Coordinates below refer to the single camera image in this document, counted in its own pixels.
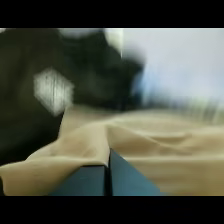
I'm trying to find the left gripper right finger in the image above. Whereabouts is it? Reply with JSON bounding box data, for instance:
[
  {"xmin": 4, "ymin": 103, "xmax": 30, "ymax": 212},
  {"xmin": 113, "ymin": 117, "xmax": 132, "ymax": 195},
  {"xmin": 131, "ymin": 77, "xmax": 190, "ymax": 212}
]
[{"xmin": 109, "ymin": 148, "xmax": 167, "ymax": 197}]

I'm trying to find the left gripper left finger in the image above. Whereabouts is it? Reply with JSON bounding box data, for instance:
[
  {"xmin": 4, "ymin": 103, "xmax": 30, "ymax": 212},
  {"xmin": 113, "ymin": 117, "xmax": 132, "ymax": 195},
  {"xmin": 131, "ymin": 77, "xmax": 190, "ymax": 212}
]
[{"xmin": 49, "ymin": 164, "xmax": 108, "ymax": 197}]

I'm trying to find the beige garment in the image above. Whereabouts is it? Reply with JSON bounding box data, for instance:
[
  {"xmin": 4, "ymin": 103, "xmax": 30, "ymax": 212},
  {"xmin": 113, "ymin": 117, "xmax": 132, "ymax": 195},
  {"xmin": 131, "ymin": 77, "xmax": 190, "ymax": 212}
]
[{"xmin": 0, "ymin": 104, "xmax": 224, "ymax": 197}]

